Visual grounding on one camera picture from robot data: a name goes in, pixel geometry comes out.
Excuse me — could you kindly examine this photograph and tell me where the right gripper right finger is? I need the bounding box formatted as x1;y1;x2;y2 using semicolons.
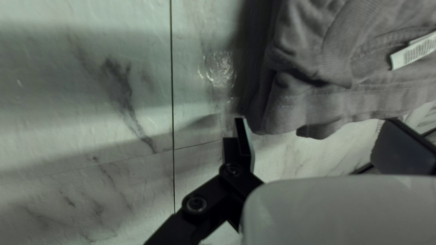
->
351;117;436;176

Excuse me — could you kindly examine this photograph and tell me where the grey sweatshirt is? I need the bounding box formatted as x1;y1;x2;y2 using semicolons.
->
232;0;436;140

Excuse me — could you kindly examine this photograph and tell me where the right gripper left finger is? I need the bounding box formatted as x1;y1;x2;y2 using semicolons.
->
143;117;264;245

